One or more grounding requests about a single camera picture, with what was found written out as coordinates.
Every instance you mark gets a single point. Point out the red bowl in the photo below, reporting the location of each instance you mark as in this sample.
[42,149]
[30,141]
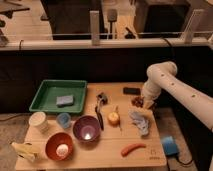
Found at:
[59,146]

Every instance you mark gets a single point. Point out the wooden board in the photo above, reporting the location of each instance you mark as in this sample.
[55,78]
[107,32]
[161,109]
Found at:
[105,153]

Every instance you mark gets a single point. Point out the yellow apple toy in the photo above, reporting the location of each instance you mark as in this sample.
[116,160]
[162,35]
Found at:
[114,118]

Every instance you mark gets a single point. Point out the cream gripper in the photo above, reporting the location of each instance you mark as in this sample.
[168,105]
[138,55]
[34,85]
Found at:
[148,103]

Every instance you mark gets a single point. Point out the purple bowl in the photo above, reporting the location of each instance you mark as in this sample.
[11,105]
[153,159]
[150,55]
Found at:
[86,129]

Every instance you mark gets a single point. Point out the blue-grey sponge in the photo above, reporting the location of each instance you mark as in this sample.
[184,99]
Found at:
[64,100]

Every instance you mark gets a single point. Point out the white paper cup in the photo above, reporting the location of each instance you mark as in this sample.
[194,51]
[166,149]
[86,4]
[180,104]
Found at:
[39,121]

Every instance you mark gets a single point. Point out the blue box on floor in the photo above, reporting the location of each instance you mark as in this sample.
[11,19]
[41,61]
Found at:
[169,146]

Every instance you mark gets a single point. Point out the small blue cup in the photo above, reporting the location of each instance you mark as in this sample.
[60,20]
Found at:
[64,120]

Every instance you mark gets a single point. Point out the yellow banana toy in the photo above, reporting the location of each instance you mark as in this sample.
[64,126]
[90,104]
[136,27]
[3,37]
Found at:
[26,150]

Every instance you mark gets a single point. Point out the green plastic tray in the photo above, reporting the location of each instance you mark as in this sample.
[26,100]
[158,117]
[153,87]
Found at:
[46,96]

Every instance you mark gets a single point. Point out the blue-grey cloth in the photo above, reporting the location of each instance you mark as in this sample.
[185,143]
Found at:
[141,122]

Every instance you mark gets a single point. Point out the orange sausage toy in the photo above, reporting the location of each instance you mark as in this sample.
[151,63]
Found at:
[128,149]

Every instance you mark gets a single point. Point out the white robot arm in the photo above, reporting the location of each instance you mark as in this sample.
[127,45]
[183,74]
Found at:
[163,76]

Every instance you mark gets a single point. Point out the black rectangular block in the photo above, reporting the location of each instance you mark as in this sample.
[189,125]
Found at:
[131,91]

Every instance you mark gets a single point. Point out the black vegetable peeler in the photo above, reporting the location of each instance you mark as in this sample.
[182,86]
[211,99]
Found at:
[101,100]

